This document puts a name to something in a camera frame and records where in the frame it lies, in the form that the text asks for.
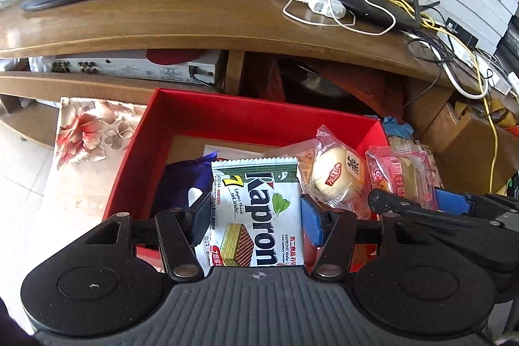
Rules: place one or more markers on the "silver audio receiver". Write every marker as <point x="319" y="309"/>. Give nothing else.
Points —
<point x="133" y="68"/>

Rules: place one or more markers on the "dark red bag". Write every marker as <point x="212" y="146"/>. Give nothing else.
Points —
<point x="365" y="86"/>

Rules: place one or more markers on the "blue snack packet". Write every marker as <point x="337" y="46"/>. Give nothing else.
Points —
<point x="178" y="184"/>

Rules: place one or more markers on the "dark red lid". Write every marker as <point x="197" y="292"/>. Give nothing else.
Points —
<point x="174" y="56"/>

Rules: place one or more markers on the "blue plastic bag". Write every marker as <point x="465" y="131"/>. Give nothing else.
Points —
<point x="399" y="126"/>

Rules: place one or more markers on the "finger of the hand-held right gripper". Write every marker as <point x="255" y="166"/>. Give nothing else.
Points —
<point x="494" y="204"/>
<point x="450" y="202"/>

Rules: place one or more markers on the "white power adapter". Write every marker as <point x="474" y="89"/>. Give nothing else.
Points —
<point x="324" y="5"/>

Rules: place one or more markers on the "green white wafer packet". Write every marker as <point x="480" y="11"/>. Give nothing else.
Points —
<point x="255" y="200"/>

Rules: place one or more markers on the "white power strip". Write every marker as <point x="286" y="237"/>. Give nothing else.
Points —
<point x="498" y="78"/>

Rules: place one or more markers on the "clear pink red snack packet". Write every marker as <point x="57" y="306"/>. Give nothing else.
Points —
<point x="401" y="175"/>

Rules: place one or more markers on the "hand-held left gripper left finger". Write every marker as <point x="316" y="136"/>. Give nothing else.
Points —
<point x="201" y="220"/>

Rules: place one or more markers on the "red cardboard box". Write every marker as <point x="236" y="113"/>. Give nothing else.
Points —
<point x="243" y="115"/>

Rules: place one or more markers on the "clear round bun packet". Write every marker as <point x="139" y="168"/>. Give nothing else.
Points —
<point x="336" y="171"/>

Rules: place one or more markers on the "black power adapter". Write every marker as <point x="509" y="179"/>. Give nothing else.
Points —
<point x="462" y="32"/>

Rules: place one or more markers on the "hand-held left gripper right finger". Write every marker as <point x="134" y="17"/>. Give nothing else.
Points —
<point x="312" y="220"/>

